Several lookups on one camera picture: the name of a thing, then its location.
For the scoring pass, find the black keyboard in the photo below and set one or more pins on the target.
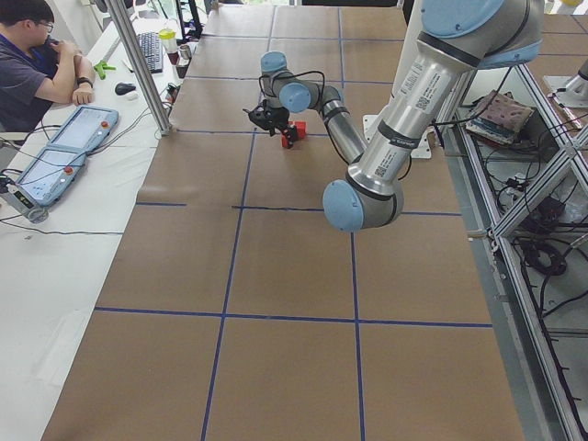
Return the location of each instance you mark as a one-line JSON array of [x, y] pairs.
[[152, 50]]

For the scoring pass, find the teach pendant far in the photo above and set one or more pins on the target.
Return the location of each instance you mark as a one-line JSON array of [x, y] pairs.
[[85, 129]]

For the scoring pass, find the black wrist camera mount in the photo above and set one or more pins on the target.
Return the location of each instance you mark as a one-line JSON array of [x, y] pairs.
[[260, 116]]

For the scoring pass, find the folded cloth pile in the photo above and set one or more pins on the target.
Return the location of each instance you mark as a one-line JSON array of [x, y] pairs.
[[498, 118]]

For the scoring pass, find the teach pendant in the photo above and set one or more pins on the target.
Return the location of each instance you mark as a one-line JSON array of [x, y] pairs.
[[50, 174], [85, 129]]

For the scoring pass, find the metal cup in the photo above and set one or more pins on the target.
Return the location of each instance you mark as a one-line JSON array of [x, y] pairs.
[[185, 52]]

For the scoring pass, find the teach pendant near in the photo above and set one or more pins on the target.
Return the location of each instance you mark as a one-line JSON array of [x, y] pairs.
[[50, 174]]

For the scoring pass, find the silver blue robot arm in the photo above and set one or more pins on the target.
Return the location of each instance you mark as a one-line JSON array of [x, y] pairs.
[[456, 37]]

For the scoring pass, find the yellow lid cup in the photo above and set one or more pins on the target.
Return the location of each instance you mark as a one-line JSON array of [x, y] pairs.
[[167, 37]]

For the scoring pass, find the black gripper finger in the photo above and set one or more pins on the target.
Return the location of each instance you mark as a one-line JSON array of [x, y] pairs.
[[294, 130]]

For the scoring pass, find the black computer mouse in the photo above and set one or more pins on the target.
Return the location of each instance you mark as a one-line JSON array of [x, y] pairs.
[[121, 89]]

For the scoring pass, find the green plastic tool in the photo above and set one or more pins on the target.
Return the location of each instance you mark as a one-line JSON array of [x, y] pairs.
[[102, 67]]

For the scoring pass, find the aluminium frame post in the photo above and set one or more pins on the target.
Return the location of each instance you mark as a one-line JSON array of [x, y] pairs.
[[128, 29]]

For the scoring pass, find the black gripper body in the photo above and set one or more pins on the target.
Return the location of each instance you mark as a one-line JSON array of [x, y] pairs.
[[278, 118]]

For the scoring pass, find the seated person dark shirt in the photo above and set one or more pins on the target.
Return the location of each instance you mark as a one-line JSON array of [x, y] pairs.
[[38, 71]]

